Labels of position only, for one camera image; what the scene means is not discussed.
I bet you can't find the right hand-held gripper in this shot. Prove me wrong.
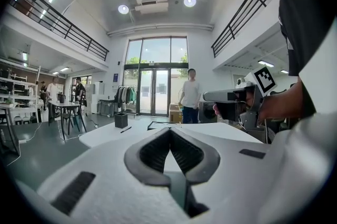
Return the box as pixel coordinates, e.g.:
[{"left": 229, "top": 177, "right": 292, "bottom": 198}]
[{"left": 202, "top": 66, "right": 277, "bottom": 129}]

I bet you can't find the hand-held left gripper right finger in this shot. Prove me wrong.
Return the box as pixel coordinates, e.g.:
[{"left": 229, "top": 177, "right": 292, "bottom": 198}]
[{"left": 170, "top": 128, "right": 221, "bottom": 184}]

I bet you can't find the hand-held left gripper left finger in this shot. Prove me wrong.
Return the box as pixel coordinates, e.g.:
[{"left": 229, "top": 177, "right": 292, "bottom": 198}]
[{"left": 124, "top": 128, "right": 172, "bottom": 187}]

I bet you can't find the black shallow box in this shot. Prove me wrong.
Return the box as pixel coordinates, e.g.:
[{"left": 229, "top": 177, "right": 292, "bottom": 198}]
[{"left": 146, "top": 120, "right": 183, "bottom": 131}]

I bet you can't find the person's right forearm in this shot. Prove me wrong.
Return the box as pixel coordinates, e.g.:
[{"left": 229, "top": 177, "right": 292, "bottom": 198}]
[{"left": 258, "top": 80, "right": 316, "bottom": 126}]

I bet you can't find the grey washing machine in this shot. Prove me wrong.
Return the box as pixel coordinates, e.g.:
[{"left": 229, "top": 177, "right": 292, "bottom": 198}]
[{"left": 198, "top": 101, "right": 219, "bottom": 124}]

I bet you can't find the black square pen holder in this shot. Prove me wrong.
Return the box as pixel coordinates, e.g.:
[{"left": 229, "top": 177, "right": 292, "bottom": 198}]
[{"left": 114, "top": 112, "right": 128, "bottom": 129}]

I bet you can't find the cardboard carton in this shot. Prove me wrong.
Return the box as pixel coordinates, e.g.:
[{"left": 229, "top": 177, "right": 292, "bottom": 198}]
[{"left": 168, "top": 103, "right": 184, "bottom": 123}]

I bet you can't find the clothes rack with garments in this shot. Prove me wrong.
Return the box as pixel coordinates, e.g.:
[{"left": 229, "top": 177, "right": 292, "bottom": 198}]
[{"left": 114, "top": 84, "right": 138, "bottom": 114}]

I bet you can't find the glass entrance door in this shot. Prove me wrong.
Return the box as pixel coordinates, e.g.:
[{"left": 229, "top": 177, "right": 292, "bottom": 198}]
[{"left": 138, "top": 68, "right": 171, "bottom": 116}]

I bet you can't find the black balcony railing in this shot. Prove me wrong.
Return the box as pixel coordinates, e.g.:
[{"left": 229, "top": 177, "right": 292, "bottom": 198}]
[
  {"left": 211, "top": 0, "right": 277, "bottom": 58},
  {"left": 9, "top": 0, "right": 110, "bottom": 62}
]

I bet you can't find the white cabinet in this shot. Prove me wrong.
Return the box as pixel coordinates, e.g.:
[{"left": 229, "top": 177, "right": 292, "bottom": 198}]
[{"left": 84, "top": 82, "right": 105, "bottom": 115}]

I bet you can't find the dark chair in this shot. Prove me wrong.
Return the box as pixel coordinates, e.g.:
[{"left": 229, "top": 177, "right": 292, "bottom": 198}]
[{"left": 61, "top": 104, "right": 82, "bottom": 133}]

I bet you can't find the person's black shirt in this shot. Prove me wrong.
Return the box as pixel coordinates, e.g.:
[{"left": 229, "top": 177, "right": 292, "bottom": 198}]
[{"left": 265, "top": 0, "right": 337, "bottom": 120}]

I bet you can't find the white-topped black-legged table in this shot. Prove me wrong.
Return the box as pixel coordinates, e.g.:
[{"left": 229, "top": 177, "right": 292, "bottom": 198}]
[{"left": 48, "top": 100, "right": 88, "bottom": 141}]

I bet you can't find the ceiling air conditioner unit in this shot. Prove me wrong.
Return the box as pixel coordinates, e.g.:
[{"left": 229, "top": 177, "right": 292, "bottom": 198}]
[{"left": 133, "top": 0, "right": 170, "bottom": 15}]

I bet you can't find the white shelving unit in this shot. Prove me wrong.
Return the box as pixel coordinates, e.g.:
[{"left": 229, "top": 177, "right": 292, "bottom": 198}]
[{"left": 0, "top": 57, "right": 42, "bottom": 125}]

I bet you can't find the white floor cable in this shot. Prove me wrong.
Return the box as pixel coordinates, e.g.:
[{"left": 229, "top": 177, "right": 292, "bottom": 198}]
[{"left": 6, "top": 112, "right": 100, "bottom": 167}]

